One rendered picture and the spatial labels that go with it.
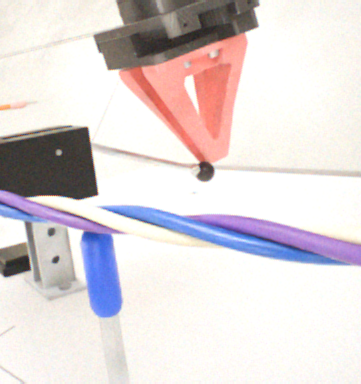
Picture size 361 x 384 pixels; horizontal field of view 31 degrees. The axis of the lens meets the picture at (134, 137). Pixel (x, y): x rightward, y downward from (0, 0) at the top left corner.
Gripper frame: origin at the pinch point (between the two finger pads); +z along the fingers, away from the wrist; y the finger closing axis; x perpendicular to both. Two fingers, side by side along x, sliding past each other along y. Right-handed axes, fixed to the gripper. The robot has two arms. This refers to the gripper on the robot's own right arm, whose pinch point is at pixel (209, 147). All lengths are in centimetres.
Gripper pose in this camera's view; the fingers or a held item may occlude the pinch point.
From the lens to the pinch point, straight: 42.1
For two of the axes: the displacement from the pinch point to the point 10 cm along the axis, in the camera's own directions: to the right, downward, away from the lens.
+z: 3.1, 9.3, 1.9
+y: 4.6, 0.3, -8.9
